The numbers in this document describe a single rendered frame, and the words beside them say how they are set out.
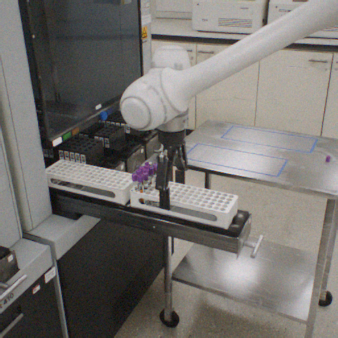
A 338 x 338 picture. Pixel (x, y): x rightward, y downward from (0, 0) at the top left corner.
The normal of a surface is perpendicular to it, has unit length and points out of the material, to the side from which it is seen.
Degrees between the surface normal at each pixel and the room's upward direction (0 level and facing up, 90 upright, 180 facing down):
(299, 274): 0
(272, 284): 0
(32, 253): 0
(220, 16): 90
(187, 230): 90
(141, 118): 93
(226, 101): 90
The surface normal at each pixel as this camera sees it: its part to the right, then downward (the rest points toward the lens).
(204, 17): -0.44, 0.41
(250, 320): -0.01, -0.90
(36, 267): 0.91, 0.18
